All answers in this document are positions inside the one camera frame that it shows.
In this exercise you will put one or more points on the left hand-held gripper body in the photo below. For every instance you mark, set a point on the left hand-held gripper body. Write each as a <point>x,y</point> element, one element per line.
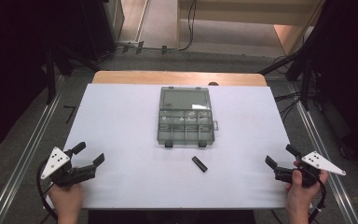
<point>62,174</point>

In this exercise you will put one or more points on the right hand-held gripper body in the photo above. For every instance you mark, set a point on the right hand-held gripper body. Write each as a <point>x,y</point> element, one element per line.
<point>318,161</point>

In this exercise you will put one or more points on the person's left hand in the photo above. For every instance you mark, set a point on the person's left hand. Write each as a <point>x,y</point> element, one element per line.
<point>66,197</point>

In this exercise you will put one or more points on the person's right hand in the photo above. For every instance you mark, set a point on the person's right hand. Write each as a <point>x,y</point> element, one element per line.
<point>300,196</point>

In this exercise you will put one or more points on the white table cover board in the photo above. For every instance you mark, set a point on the white table cover board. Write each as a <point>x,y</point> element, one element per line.
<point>121,140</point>

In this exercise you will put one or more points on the small black flat bar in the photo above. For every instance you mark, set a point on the small black flat bar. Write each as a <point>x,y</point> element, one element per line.
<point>199,164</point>

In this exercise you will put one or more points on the black metal stand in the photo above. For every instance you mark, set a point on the black metal stand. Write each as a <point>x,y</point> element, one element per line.
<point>304,68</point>
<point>51,77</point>

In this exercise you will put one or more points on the dark curtain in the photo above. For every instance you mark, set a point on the dark curtain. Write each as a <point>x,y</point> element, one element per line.
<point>12,62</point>
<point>351,77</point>

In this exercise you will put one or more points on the grey transparent compartment box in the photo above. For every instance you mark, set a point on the grey transparent compartment box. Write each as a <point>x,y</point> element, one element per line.
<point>185,124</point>

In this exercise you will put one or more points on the light wooden furniture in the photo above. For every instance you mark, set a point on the light wooden furniture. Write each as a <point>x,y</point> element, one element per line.
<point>230,12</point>

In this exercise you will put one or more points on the aluminium floor rail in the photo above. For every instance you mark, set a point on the aluminium floor rail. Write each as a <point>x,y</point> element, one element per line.
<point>28,149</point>
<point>326,149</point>

